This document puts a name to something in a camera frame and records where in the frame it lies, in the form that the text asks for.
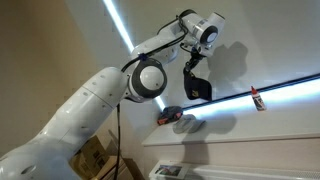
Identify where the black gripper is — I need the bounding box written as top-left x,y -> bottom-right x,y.
183,46 -> 207,73

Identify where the colourful sticker on radiator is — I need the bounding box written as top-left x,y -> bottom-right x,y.
153,163 -> 183,177

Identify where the white glue bottle red cap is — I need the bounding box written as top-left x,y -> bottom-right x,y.
250,85 -> 267,112

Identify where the navy cap with yellow logo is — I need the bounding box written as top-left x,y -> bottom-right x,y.
182,68 -> 214,102

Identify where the small cardboard box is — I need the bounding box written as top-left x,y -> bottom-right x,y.
68,134 -> 110,180

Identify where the open white drawer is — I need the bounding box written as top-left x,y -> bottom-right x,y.
147,159 -> 320,180

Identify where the white roller blind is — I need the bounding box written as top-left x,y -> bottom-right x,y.
103,0 -> 320,109

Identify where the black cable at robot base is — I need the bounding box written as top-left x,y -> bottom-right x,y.
112,103 -> 123,180

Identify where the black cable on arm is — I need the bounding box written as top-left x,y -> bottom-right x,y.
120,14 -> 189,73

